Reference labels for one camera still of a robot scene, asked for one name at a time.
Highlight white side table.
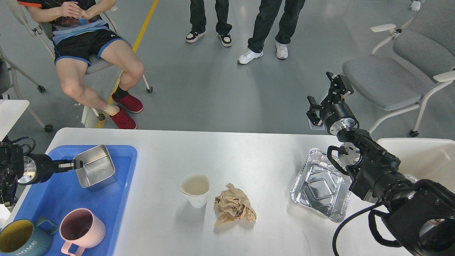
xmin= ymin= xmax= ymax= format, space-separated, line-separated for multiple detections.
xmin=0 ymin=100 xmax=30 ymax=141

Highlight white plastic bin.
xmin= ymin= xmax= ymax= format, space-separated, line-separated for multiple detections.
xmin=377 ymin=138 xmax=455 ymax=192

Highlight standing person white sneakers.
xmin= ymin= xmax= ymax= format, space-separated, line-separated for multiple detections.
xmin=237 ymin=0 xmax=305 ymax=65

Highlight crumpled brown paper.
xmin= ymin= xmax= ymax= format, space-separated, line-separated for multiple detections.
xmin=214 ymin=183 xmax=257 ymax=227

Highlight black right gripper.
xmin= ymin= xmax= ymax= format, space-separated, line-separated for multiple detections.
xmin=307 ymin=72 xmax=359 ymax=135

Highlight clear floor plate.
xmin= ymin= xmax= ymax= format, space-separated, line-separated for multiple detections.
xmin=308 ymin=120 xmax=325 ymax=130

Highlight seated person in shorts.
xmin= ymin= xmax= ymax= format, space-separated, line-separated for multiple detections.
xmin=18 ymin=0 xmax=144 ymax=129

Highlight aluminium foil tray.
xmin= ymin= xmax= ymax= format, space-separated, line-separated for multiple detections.
xmin=290 ymin=148 xmax=351 ymax=223

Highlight grey chair far left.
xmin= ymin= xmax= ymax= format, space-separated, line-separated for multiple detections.
xmin=0 ymin=44 xmax=54 ymax=133

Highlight teal mug yellow inside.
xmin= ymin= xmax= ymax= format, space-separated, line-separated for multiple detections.
xmin=0 ymin=217 xmax=59 ymax=256

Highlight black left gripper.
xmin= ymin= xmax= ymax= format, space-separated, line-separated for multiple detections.
xmin=18 ymin=154 xmax=84 ymax=185

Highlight stainless steel rectangular tray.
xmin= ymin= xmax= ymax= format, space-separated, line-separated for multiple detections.
xmin=74 ymin=145 xmax=117 ymax=192

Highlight white paper cup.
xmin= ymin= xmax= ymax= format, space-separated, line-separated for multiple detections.
xmin=179 ymin=173 xmax=210 ymax=208

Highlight blue plastic tray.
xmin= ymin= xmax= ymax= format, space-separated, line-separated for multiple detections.
xmin=12 ymin=145 xmax=138 ymax=256

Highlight standing person black white shoes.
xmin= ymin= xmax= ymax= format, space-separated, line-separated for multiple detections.
xmin=185 ymin=0 xmax=232 ymax=48

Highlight grey office chair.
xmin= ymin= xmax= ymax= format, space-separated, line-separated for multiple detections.
xmin=341 ymin=0 xmax=455 ymax=137

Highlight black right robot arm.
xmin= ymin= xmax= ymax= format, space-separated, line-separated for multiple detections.
xmin=307 ymin=72 xmax=455 ymax=256

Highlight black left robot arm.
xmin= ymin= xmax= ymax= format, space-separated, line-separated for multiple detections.
xmin=0 ymin=137 xmax=83 ymax=207

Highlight pink ribbed mug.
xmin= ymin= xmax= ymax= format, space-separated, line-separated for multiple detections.
xmin=59 ymin=208 xmax=106 ymax=256

